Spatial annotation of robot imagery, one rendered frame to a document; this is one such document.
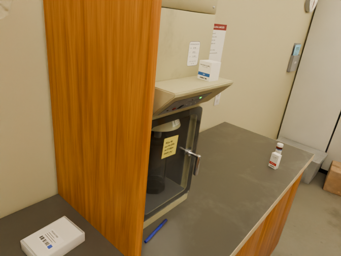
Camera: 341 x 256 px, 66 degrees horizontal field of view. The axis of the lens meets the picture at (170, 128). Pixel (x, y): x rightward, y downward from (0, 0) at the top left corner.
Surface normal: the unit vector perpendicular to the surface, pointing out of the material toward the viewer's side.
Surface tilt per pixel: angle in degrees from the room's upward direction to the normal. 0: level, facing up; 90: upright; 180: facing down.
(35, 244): 0
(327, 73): 90
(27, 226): 0
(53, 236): 0
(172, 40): 90
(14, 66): 90
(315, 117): 90
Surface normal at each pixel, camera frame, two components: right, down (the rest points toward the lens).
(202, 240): 0.11, -0.92
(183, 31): 0.75, 0.33
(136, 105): -0.66, 0.23
